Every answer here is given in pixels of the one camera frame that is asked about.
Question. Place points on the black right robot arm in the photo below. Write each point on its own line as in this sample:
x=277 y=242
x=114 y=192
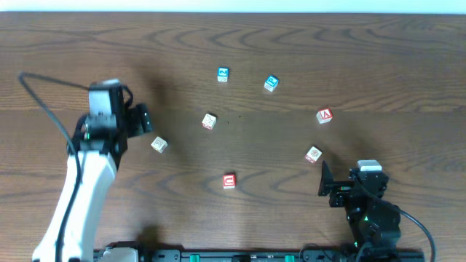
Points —
x=374 y=226

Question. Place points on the blue letter P block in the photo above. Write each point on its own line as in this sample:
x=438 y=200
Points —
x=271 y=83

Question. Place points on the red letter A block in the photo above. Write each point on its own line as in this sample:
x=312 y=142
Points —
x=324 y=115

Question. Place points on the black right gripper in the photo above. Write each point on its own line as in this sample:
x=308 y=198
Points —
x=337 y=186

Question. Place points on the plain picture block red side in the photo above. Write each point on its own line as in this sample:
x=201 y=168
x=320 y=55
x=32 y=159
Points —
x=209 y=121

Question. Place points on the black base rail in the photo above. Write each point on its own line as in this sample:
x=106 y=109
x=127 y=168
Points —
x=133 y=251

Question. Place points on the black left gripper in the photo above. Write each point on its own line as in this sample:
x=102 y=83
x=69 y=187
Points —
x=135 y=121

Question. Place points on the red letter I block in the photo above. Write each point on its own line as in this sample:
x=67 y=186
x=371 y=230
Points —
x=159 y=144

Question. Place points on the blue number 2 block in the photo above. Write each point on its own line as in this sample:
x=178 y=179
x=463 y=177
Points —
x=222 y=74

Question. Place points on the red letter U block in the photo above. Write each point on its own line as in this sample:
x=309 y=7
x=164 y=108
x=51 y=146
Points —
x=229 y=181

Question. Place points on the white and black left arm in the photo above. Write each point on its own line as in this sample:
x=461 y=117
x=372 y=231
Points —
x=94 y=154

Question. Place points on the shell picture block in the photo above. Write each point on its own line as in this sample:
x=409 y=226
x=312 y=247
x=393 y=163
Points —
x=313 y=154

